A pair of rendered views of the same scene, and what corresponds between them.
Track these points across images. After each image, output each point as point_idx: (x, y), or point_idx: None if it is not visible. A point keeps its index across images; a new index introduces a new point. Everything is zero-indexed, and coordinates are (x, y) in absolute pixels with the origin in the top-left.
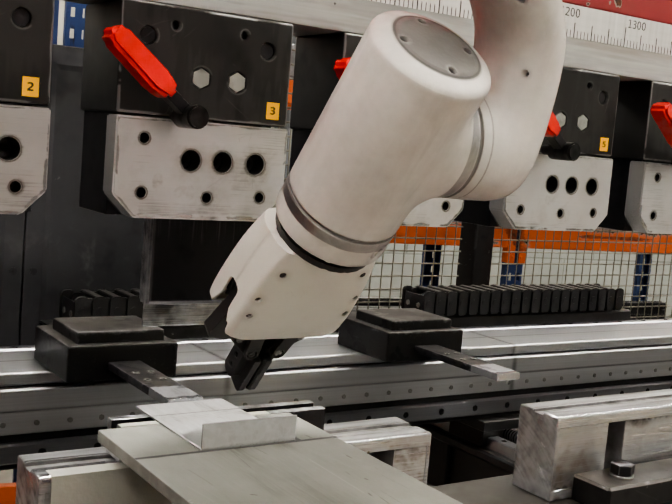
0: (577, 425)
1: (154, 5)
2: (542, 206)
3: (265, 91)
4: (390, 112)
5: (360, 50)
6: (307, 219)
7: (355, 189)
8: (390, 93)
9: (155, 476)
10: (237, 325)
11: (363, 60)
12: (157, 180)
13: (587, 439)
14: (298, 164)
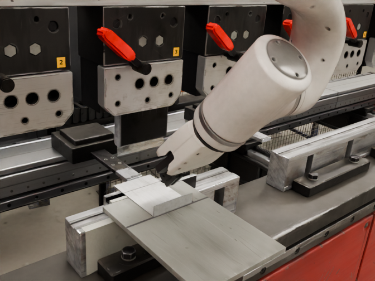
0: (296, 160)
1: (119, 8)
2: None
3: (172, 42)
4: (265, 97)
5: (249, 63)
6: (214, 134)
7: (241, 125)
8: (267, 89)
9: (139, 240)
10: (173, 172)
11: (251, 69)
12: (124, 96)
13: (299, 164)
14: (208, 107)
